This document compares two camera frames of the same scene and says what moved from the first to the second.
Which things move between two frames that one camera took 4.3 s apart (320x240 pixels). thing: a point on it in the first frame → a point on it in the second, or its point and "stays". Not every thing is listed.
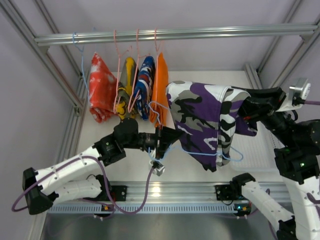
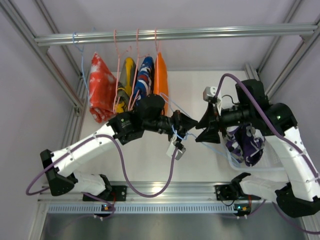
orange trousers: (159, 109) stays
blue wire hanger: (188, 152) → (163, 96)
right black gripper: (255, 104) → (215, 122)
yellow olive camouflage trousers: (130, 73) stays
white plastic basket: (255, 153) stays
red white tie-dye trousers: (103, 90) stays
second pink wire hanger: (131, 105) stays
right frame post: (308, 38) stays
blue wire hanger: (74, 34) stays
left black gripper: (159, 139) → (176, 124)
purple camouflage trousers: (205, 117) → (246, 142)
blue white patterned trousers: (144, 86) stays
